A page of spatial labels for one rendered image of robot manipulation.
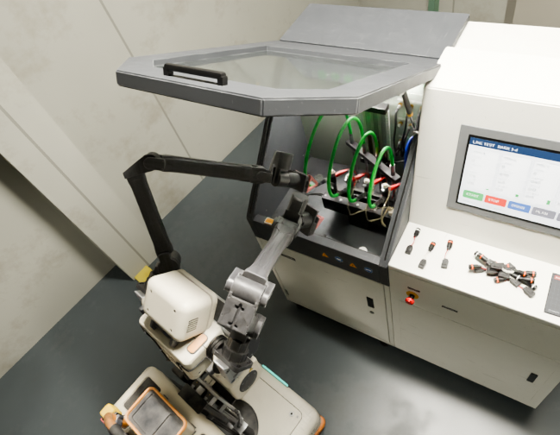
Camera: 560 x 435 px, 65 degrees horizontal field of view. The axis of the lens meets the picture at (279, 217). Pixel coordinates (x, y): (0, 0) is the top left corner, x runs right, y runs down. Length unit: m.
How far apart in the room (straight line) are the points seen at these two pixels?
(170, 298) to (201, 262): 1.81
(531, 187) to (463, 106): 0.35
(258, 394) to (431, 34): 1.82
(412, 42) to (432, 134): 0.40
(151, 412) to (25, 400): 1.71
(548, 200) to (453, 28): 0.72
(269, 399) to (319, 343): 0.52
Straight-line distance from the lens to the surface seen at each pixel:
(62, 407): 3.29
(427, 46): 1.80
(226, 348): 1.45
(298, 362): 2.70
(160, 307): 1.47
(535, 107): 1.50
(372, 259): 1.81
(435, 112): 1.57
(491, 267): 1.72
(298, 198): 1.41
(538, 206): 1.67
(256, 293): 1.05
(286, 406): 2.35
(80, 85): 2.92
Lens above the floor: 2.51
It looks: 51 degrees down
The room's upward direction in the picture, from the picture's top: 22 degrees counter-clockwise
